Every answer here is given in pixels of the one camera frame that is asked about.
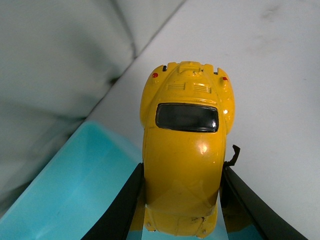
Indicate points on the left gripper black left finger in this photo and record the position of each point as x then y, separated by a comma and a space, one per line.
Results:
124, 218

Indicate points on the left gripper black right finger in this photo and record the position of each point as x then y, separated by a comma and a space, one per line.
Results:
246, 216

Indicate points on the yellow beetle toy car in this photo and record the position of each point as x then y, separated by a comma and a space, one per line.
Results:
187, 110

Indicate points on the turquoise plastic bin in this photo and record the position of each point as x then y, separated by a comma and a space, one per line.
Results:
74, 189

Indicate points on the white curtain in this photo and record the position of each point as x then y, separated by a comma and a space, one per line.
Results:
58, 59

